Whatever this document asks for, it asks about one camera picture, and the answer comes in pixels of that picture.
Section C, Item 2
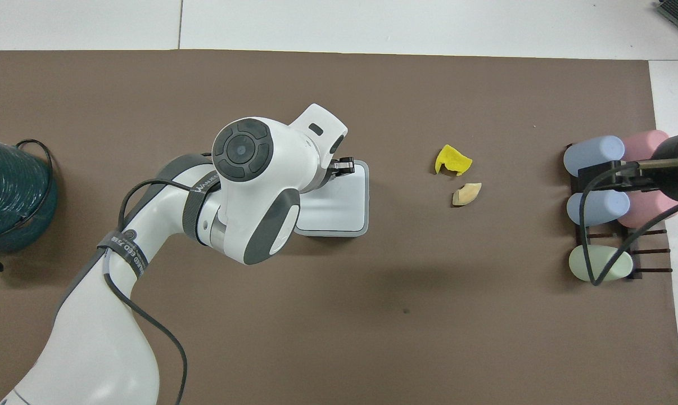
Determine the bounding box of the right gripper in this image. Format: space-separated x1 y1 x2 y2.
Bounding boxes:
631 130 678 204

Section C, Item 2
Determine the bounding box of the beige trash piece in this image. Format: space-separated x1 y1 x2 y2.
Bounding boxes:
452 182 483 207

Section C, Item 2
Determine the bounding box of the yellow trash piece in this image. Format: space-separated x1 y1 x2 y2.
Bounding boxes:
435 145 473 177

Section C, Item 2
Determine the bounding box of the pink cylinder cup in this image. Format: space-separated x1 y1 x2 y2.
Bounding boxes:
617 190 678 229
622 130 670 164

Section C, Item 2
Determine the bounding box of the blue cylinder cup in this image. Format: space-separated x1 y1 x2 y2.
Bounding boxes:
567 190 631 227
563 136 626 178

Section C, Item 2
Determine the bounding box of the dark brown wooden rack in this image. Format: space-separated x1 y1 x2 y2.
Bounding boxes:
564 143 673 281

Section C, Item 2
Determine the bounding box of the green cylinder cup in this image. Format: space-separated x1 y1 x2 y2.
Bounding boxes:
568 245 634 283

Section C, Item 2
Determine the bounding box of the white square plate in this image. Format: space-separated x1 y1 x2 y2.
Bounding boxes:
294 160 370 237

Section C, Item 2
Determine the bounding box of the teal woven basket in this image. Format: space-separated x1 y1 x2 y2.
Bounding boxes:
0 137 58 253

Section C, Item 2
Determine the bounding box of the black cable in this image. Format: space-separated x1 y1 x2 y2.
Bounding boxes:
578 160 678 286
15 139 57 238
102 177 223 405

